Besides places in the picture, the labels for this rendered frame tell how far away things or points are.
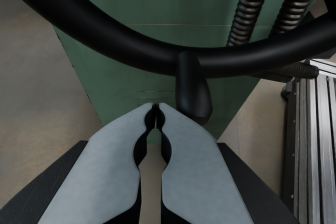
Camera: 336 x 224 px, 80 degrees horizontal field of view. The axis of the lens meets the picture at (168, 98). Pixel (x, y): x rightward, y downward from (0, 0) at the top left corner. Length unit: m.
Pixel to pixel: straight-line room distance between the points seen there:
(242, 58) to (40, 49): 1.22
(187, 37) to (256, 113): 0.72
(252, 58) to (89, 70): 0.37
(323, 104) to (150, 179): 0.68
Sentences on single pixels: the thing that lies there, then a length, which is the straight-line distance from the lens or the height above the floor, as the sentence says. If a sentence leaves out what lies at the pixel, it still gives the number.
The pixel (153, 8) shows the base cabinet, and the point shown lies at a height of 0.62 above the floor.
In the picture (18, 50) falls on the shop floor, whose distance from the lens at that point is 1.38.
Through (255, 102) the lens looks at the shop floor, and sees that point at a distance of 1.08.
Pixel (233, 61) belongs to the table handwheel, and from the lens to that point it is 0.18.
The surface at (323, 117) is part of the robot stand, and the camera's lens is 0.88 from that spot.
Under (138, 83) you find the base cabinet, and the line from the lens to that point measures 0.49.
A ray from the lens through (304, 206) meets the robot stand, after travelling 0.75.
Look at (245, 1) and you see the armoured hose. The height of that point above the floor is 0.71.
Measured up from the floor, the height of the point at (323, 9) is 0.62.
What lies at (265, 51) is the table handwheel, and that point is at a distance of 0.19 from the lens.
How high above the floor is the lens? 0.81
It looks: 57 degrees down
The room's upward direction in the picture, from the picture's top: 6 degrees clockwise
